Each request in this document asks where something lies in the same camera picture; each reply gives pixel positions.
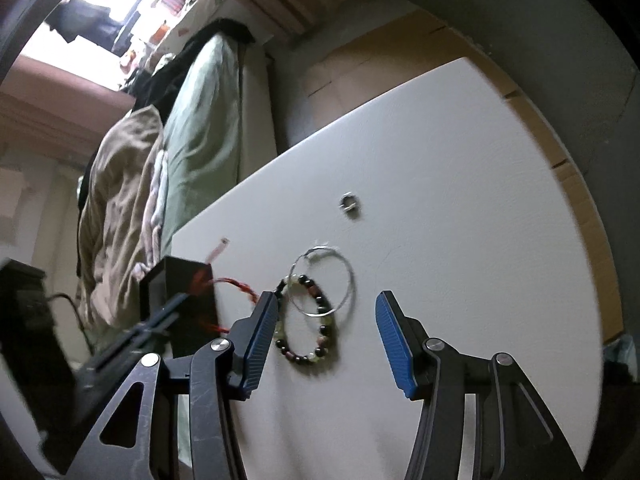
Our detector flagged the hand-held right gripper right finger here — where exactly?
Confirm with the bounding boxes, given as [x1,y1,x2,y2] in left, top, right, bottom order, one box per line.
[375,290,586,480]

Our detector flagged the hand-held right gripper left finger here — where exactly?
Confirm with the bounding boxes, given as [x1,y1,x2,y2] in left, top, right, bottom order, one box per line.
[62,290,280,480]

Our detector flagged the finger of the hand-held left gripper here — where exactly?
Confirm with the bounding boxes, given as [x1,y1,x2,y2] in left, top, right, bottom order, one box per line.
[75,287,201,386]

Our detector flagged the black gift box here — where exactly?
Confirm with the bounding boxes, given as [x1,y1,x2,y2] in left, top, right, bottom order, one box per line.
[139,256,222,357]

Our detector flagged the red braided cord bracelet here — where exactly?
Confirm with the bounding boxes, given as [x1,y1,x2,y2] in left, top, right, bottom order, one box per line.
[197,267,262,335]

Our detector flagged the dark mixed bead bracelet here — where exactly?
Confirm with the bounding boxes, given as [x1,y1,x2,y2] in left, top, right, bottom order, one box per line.
[271,273,339,367]

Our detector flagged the thin silver bangle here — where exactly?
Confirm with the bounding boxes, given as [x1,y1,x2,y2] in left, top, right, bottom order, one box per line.
[290,245,357,318]

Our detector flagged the small pink clear strip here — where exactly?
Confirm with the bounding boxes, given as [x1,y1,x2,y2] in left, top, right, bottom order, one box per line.
[206,237,230,264]

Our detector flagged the beige crumpled blanket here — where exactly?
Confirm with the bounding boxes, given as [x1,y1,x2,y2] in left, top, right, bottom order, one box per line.
[76,106,168,343]

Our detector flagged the bed with green sheet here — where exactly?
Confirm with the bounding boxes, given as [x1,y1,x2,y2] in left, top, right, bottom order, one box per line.
[160,35,280,261]

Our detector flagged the black clothing on bed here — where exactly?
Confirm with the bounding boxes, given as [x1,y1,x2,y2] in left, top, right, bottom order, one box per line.
[127,18,257,113]

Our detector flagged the black hanging clothes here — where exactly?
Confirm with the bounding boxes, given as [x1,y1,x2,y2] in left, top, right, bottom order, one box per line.
[46,1,118,52]

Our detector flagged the black cable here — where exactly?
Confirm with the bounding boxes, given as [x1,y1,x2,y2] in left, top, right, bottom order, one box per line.
[47,292,96,353]

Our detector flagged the small silver ring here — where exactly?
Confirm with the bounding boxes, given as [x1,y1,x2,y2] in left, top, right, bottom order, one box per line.
[339,192,363,219]

